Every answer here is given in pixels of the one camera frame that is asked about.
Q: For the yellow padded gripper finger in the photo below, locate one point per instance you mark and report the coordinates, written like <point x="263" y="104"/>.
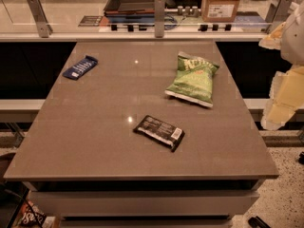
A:
<point x="273" y="39"/>
<point x="286" y="97"/>

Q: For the black chocolate rxbar wrapper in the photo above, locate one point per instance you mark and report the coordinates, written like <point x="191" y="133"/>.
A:
<point x="160" y="131"/>

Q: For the blue blueberry rxbar wrapper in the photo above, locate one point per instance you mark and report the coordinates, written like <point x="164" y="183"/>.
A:
<point x="81" y="68"/>

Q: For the brown cardboard box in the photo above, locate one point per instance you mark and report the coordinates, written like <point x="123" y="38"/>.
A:
<point x="219" y="10"/>

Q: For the green kettle chips bag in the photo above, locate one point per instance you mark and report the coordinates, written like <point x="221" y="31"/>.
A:
<point x="194" y="80"/>

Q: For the black object on floor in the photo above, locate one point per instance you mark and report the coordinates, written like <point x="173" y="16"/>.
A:
<point x="257" y="222"/>

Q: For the orange and black tray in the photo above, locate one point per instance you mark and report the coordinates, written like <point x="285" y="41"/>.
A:
<point x="122" y="7"/>

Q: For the glass barrier panel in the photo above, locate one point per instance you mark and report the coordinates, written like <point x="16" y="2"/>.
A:
<point x="92" y="16"/>

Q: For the snack bag on floor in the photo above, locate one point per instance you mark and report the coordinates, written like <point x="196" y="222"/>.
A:
<point x="31" y="216"/>

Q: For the right metal glass bracket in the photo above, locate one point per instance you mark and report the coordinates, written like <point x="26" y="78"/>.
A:
<point x="278" y="12"/>

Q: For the metal glass bracket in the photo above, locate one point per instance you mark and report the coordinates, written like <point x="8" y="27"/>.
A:
<point x="159" y="6"/>
<point x="278" y="12"/>
<point x="40" y="19"/>

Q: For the middle metal glass bracket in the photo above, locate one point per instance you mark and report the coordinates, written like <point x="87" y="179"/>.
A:
<point x="159" y="6"/>

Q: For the left metal glass bracket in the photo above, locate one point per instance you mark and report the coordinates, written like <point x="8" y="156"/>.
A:
<point x="40" y="19"/>

